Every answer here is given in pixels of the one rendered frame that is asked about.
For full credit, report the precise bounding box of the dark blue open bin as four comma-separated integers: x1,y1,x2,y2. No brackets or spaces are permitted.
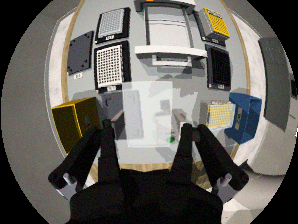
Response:
224,92,262,145

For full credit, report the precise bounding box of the yellow bin with label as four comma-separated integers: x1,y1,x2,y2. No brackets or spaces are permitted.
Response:
51,97,101,155

